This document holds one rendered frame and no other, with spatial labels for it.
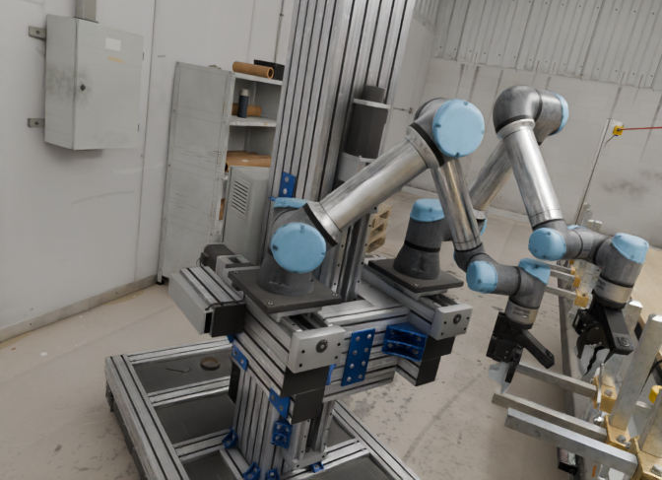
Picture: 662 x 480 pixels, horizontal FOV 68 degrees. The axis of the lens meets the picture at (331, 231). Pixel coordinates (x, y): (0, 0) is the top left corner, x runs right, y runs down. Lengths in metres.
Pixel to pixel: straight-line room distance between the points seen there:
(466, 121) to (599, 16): 8.13
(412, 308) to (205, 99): 2.17
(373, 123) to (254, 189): 0.46
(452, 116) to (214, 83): 2.36
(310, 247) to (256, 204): 0.60
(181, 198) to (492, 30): 6.85
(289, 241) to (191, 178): 2.38
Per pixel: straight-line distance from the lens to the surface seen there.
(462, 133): 1.07
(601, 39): 9.08
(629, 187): 9.07
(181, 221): 3.49
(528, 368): 1.66
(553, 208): 1.27
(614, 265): 1.31
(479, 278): 1.22
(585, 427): 1.45
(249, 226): 1.63
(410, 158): 1.06
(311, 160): 1.40
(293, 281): 1.22
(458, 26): 9.30
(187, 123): 3.38
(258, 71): 3.69
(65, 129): 2.73
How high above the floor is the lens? 1.54
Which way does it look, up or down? 16 degrees down
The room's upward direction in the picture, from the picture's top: 11 degrees clockwise
